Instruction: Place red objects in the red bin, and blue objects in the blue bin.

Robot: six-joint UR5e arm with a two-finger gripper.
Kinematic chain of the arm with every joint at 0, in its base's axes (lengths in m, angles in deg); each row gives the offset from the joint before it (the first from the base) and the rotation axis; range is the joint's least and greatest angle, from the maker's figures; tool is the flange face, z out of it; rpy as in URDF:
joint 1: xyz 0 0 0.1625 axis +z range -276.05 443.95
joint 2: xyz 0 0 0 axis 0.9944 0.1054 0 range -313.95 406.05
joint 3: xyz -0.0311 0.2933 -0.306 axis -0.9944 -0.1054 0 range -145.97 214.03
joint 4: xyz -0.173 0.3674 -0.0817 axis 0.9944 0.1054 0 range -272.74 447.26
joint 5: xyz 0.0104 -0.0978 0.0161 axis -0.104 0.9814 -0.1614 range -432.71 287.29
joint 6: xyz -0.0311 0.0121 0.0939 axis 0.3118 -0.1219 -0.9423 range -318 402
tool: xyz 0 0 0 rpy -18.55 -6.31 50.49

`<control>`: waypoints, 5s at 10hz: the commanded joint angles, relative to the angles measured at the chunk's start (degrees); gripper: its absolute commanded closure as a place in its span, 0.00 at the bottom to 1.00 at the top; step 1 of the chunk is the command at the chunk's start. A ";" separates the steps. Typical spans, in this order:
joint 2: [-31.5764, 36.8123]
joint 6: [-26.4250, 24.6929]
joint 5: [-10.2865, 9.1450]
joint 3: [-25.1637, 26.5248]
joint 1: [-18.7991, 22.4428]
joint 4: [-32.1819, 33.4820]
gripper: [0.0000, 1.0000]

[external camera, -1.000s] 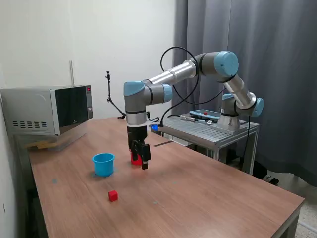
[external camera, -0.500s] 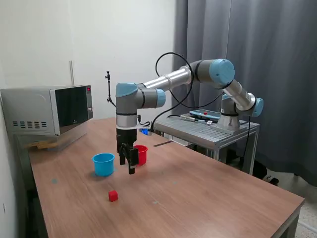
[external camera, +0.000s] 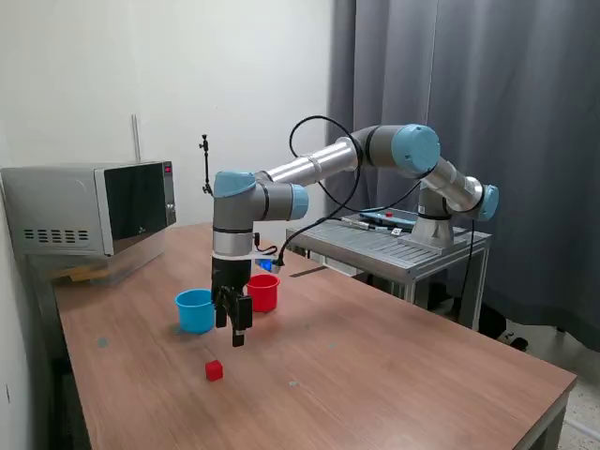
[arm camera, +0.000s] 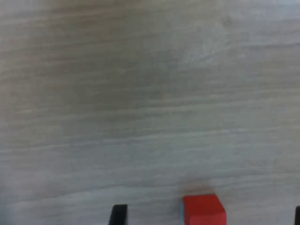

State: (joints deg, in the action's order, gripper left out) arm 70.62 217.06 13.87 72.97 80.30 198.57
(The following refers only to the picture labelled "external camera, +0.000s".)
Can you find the red plastic cup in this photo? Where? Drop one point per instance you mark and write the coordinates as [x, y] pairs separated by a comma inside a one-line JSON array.
[[266, 295]]

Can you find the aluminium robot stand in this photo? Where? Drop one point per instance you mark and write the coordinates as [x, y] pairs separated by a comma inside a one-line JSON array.
[[375, 246]]

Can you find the blue plastic cup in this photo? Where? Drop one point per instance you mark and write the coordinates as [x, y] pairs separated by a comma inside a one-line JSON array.
[[194, 314]]

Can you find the black item on floor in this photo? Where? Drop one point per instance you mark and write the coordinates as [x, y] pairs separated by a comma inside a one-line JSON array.
[[494, 321]]

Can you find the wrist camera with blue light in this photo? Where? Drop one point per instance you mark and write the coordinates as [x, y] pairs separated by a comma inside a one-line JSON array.
[[269, 265]]

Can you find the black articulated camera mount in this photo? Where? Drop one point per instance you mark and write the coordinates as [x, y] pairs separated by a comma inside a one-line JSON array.
[[206, 164]]

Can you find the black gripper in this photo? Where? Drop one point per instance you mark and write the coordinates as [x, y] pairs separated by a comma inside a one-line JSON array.
[[229, 274]]

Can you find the red cube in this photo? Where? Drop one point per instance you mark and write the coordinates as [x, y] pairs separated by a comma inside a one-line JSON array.
[[214, 371]]

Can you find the grey curtain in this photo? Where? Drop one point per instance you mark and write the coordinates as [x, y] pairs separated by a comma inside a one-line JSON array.
[[539, 94]]

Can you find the blue teach pendant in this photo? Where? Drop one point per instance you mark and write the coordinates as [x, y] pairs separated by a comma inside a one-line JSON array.
[[398, 218]]

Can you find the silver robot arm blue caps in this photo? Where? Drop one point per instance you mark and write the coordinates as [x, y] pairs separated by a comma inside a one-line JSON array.
[[328, 159]]

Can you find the black and white shoe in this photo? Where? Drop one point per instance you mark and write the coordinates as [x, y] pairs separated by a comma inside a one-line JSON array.
[[515, 341]]

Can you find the silver microwave oven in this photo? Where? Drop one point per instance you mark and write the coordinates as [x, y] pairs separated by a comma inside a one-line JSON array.
[[61, 206]]

